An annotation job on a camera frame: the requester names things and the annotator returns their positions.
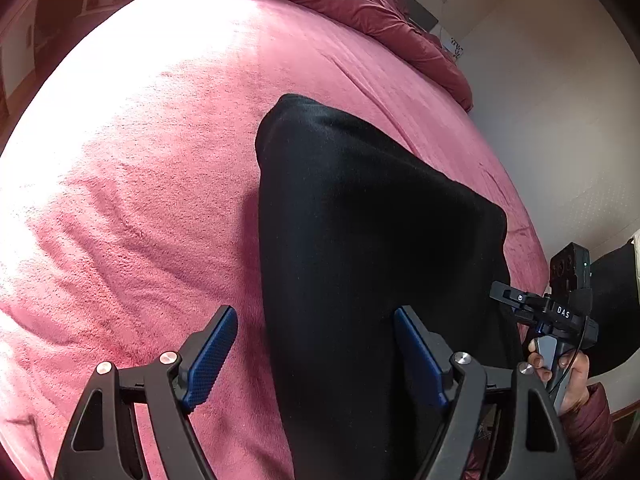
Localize right forearm maroon puffer sleeve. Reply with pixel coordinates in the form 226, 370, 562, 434
560, 384, 623, 479

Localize black pants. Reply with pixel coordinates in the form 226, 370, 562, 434
256, 94, 522, 479

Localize maroon velvet quilt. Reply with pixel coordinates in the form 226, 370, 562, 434
196, 0, 475, 112

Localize black office chair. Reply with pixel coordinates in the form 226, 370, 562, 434
586, 240, 639, 377

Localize black camera box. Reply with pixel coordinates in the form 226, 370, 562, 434
549, 243, 591, 306

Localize person's right hand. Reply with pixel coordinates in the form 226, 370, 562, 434
527, 336, 592, 417

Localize pink fleece bed sheet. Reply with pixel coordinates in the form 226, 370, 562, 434
1, 0, 548, 479

